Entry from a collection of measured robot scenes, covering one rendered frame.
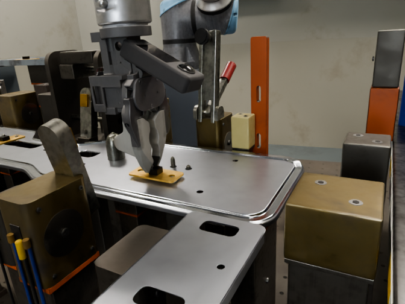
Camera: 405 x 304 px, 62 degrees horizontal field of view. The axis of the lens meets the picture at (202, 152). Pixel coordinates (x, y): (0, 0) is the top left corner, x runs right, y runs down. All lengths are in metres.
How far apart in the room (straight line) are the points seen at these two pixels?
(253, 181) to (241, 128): 0.14
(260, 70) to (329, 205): 0.36
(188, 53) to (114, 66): 0.68
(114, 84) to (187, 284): 0.29
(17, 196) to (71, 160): 0.07
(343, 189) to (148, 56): 0.28
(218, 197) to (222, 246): 0.11
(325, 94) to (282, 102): 0.43
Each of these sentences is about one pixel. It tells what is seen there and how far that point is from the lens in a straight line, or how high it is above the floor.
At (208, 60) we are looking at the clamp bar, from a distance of 0.67.
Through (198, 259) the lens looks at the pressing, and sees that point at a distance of 0.35.
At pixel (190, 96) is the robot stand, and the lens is 1.13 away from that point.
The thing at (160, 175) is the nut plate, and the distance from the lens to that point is 0.53.
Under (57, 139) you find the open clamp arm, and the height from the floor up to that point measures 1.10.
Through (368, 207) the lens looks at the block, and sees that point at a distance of 0.33.
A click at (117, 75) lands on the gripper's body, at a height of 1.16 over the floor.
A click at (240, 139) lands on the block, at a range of 0.62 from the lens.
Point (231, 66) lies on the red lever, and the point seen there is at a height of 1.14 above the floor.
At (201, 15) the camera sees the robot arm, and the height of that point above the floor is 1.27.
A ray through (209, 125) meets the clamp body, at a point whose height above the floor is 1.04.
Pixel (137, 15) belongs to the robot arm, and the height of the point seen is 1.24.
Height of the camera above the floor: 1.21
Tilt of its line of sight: 19 degrees down
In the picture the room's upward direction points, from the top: 3 degrees counter-clockwise
